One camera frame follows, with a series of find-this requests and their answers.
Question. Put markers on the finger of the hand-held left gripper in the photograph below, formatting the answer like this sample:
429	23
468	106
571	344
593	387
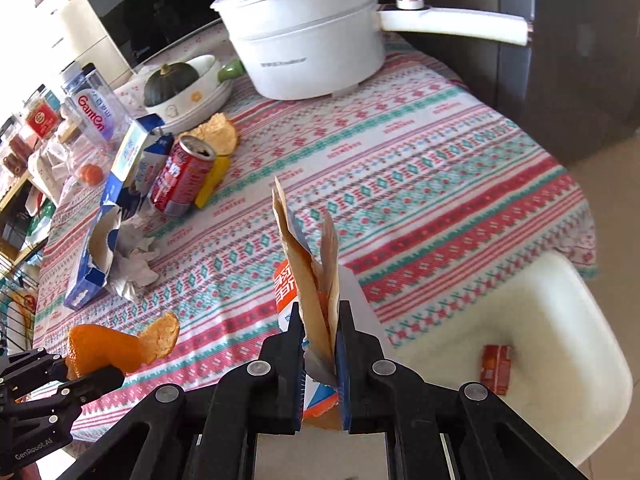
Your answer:
95	380
35	365

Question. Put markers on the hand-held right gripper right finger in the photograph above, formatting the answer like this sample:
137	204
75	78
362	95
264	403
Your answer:
342	360

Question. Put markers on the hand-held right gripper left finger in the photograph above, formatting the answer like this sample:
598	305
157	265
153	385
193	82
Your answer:
299	355

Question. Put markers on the curled orange peel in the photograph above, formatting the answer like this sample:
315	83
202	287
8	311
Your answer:
90	345

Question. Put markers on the torn orange white carton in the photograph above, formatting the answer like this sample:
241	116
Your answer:
305	280

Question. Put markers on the yellow snack wrapper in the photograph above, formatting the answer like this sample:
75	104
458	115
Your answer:
215	182

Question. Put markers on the crumpled white tissue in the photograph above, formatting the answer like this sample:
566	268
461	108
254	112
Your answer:
135	265

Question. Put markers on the small orange box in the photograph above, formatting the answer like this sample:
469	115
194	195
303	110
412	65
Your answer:
496	367

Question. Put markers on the tangerine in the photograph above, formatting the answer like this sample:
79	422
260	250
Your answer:
92	174

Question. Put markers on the jar of red snacks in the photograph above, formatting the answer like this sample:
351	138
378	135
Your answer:
15	155

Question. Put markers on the long torn blue box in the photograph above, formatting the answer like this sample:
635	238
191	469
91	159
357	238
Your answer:
117	170

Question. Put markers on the white plastic chair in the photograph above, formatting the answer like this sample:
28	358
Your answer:
550	320

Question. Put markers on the red soda can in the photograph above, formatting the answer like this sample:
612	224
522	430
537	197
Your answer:
180	177

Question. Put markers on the blue white milk carton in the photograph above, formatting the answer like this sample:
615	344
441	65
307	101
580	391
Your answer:
152	160

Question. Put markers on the red label jar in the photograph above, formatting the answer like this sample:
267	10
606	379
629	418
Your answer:
42	120

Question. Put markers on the labelled clear water bottle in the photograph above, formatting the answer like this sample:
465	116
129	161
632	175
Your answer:
97	112

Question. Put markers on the white plate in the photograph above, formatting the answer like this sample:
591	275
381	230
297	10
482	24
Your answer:
210	105

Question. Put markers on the white printed bowl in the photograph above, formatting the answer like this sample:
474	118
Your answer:
192	97

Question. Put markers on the small green cucumber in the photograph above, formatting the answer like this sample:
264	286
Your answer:
229	71

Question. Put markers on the green squash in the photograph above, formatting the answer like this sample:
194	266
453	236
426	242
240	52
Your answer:
170	82

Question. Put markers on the white electric pot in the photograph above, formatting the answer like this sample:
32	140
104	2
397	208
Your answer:
310	45

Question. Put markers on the grey refrigerator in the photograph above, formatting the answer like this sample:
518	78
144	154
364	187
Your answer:
550	60

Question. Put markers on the black white microwave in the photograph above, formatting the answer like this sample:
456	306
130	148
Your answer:
150	10

